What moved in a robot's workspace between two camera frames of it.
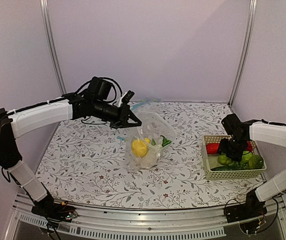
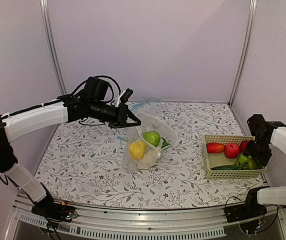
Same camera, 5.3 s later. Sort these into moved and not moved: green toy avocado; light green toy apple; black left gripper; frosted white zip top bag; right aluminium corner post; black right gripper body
Moved: black right gripper body; light green toy apple
Not moved: frosted white zip top bag; black left gripper; green toy avocado; right aluminium corner post
